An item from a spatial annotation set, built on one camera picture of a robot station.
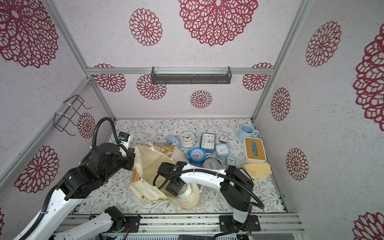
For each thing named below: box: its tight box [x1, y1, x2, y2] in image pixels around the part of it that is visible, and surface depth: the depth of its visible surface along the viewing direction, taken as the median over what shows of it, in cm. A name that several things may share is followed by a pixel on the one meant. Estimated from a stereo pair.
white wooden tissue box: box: [242, 137, 267, 164], surface depth 98 cm
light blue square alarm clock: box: [215, 143, 230, 158], surface depth 102 cm
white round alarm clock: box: [179, 131, 195, 148], surface depth 105 cm
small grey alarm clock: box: [219, 135, 229, 143], surface depth 108 cm
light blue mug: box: [237, 124, 259, 141], surface depth 108 cm
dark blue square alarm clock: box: [199, 132, 216, 153], surface depth 105 cm
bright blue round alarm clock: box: [185, 147, 206, 165], surface depth 99 cm
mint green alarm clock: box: [226, 156, 237, 167], surface depth 97 cm
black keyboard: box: [178, 235, 215, 240], surface depth 70 cm
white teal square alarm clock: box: [177, 183, 192, 199], surface depth 77 cm
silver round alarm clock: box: [203, 154, 223, 170], surface depth 94 cm
